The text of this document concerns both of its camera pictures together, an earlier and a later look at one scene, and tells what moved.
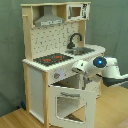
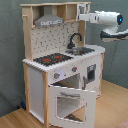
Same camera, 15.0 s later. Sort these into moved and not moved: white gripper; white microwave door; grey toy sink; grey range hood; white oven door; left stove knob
Moved: white microwave door; white gripper
Not moved: grey range hood; white oven door; grey toy sink; left stove knob
